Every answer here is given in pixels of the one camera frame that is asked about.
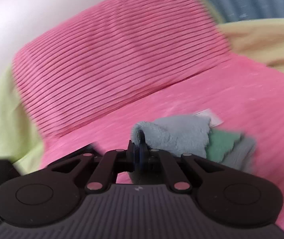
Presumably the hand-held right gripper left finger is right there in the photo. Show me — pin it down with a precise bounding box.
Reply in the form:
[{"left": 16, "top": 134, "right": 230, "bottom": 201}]
[{"left": 46, "top": 139, "right": 139, "bottom": 194}]

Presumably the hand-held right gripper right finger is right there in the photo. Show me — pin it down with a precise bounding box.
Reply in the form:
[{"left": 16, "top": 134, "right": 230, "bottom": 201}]
[{"left": 139, "top": 142, "right": 222, "bottom": 194}]

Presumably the grey and green microfiber cloth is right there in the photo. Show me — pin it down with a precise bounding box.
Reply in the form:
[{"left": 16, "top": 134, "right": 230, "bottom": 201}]
[{"left": 128, "top": 115, "right": 257, "bottom": 183}]

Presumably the pink ribbed blanket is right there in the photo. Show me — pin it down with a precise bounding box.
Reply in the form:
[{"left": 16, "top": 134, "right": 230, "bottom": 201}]
[{"left": 38, "top": 55, "right": 284, "bottom": 234}]

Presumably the white fabric label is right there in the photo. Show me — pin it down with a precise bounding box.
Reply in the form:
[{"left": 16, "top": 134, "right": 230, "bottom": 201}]
[{"left": 193, "top": 108, "right": 224, "bottom": 126}]

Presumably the pink ribbed pillow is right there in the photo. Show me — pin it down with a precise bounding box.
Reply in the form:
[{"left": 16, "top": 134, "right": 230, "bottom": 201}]
[{"left": 11, "top": 0, "right": 233, "bottom": 137}]

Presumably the yellow fleece blanket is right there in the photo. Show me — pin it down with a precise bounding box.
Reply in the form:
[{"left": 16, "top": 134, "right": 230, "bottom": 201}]
[{"left": 0, "top": 17, "right": 284, "bottom": 177}]

